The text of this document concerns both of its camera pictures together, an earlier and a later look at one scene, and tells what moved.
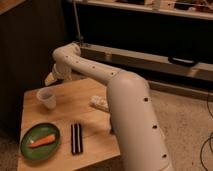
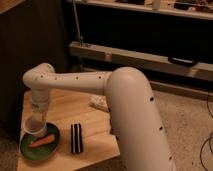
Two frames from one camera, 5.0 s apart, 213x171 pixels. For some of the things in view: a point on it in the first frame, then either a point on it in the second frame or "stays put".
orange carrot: x=42 y=141 stays put
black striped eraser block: x=76 y=139 stays put
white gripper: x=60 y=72 to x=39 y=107
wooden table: x=80 y=110 stays put
